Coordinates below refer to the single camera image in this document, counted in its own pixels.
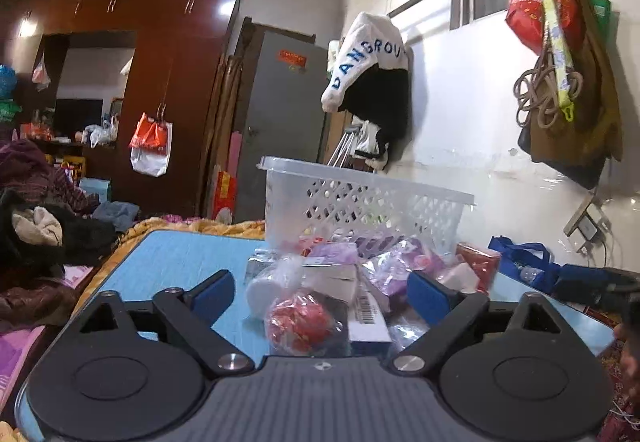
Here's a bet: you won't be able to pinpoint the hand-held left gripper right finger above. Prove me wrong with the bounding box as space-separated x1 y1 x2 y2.
392 270 568 379

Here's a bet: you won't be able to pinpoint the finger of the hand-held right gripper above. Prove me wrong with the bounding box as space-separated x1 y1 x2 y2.
554 264 612 305

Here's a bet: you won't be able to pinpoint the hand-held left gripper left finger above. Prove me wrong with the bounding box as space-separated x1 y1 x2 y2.
75 270 254 379

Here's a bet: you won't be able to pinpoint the clear bagged small box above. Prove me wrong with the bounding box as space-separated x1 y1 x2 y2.
246 248 282 283

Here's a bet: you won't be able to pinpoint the red tissue packet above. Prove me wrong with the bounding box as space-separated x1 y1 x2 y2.
456 243 502 293

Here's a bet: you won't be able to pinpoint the red ball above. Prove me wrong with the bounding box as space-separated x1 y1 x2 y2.
265 291 335 356

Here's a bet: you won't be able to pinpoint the white plastic laundry basket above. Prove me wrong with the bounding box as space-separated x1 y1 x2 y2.
256 156 476 259

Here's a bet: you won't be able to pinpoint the person's right hand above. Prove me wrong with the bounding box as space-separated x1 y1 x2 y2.
614 299 640 405

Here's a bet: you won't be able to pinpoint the blue tote bag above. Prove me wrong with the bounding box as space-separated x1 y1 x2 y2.
487 236 562 294

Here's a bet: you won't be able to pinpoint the purple patterned packet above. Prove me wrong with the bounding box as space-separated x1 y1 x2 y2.
361 232 453 299

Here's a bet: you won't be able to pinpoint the white cylinder roll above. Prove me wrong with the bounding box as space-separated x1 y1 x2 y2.
246 278 287 319

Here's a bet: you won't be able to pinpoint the white barcode box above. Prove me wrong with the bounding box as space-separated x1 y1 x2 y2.
347 291 394 358

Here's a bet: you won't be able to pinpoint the yellow floral blanket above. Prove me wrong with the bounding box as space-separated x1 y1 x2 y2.
75 216 267 307

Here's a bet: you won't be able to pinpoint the white carton in bag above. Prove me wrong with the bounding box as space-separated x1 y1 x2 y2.
300 264 359 303

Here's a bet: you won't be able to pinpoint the red and yellow packet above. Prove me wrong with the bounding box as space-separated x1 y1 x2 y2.
212 171 236 223

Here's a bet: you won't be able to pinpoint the blue folded cloth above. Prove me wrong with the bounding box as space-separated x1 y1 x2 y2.
92 201 141 233

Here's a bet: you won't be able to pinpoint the pink board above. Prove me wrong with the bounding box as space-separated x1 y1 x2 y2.
227 132 244 173

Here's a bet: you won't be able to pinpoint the orange and white plastic bag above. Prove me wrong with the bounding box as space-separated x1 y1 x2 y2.
129 112 174 178

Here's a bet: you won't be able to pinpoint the brown hanging bag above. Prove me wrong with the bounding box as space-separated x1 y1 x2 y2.
517 0 624 191

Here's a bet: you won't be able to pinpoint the metal crutches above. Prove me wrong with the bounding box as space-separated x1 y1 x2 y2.
327 124 362 169

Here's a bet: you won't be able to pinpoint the wooden boards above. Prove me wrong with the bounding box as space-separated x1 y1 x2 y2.
205 54 242 219

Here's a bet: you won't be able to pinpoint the pile of dark clothes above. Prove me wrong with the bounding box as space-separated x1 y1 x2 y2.
0 139 122 329

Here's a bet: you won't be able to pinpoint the grey door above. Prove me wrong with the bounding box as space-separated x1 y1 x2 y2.
234 29 332 223

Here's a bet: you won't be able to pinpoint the white plastic bags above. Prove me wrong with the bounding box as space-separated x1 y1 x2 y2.
82 114 121 148

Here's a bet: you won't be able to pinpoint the pink floral bedsheet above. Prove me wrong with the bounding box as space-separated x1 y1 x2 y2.
0 266 92 425

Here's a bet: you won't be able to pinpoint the brown wooden wardrobe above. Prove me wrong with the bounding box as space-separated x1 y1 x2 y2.
0 0 244 219

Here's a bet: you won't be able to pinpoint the black television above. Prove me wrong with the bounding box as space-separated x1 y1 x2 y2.
54 96 105 143

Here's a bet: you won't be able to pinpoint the red door sticker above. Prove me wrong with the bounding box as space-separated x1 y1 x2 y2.
277 49 307 73

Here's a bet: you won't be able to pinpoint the white and black jacket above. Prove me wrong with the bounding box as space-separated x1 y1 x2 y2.
321 12 414 171

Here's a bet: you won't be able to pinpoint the green hanging bag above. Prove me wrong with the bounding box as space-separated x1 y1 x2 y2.
587 0 614 43

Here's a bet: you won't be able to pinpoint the red hanging bag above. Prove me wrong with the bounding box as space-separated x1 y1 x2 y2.
505 0 584 55

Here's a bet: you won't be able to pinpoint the small clear hanging bag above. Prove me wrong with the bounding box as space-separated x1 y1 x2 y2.
32 56 52 93

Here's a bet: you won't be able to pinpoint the blue and green bags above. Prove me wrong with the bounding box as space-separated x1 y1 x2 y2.
0 64 24 123

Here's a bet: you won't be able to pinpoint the wall socket with charger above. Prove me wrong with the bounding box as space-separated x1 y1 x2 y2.
564 198 614 253

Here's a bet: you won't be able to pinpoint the coiled beige rope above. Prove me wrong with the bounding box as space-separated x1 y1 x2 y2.
514 53 584 131

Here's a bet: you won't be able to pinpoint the yellow patterned strap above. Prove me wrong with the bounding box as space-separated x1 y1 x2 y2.
520 0 577 123

